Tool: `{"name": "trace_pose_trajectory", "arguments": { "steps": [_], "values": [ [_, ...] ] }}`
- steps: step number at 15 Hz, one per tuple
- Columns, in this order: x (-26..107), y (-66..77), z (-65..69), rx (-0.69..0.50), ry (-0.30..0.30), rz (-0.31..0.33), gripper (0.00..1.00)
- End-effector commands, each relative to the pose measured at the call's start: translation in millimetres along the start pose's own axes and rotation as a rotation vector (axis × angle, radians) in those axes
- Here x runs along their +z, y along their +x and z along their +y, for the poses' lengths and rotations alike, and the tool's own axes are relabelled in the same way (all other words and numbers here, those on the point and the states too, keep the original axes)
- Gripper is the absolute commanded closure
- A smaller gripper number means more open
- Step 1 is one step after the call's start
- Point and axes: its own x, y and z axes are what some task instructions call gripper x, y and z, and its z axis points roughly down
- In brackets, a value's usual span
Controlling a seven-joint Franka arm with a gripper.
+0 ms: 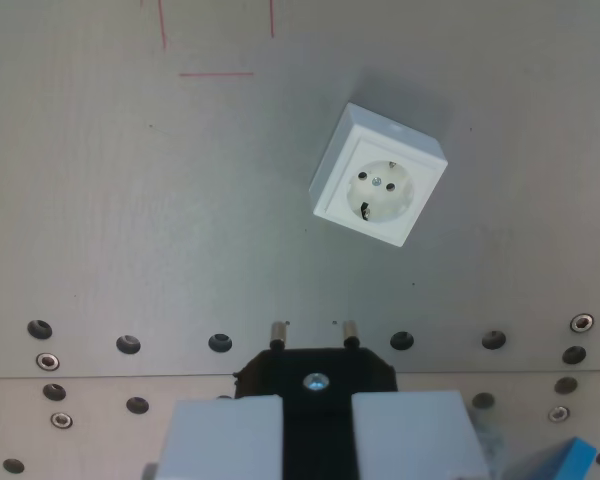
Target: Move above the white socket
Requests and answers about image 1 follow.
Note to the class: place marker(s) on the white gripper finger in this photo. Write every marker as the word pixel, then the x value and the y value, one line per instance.
pixel 222 440
pixel 410 435

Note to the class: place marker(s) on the black two-pin power plug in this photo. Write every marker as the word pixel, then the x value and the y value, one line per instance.
pixel 316 430

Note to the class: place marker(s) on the silver hex socket screw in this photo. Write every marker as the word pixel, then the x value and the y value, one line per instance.
pixel 582 322
pixel 47 361
pixel 559 413
pixel 61 420

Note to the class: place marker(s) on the blue plastic block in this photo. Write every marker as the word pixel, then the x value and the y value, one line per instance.
pixel 555 462

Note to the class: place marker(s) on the white wall socket box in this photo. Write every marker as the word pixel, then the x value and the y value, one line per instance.
pixel 380 195

